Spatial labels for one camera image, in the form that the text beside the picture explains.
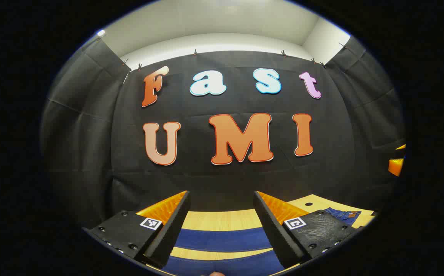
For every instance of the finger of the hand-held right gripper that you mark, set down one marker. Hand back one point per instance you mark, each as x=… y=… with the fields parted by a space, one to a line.
x=397 y=167
x=401 y=147

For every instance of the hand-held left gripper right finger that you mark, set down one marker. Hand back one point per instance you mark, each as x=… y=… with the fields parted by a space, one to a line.
x=273 y=230

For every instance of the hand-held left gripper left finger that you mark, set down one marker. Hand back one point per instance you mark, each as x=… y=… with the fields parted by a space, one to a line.
x=172 y=230

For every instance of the blue jeans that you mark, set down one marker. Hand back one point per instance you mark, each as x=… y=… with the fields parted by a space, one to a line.
x=222 y=239

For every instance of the black backdrop cloth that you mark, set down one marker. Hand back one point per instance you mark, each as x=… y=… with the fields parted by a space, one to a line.
x=226 y=180

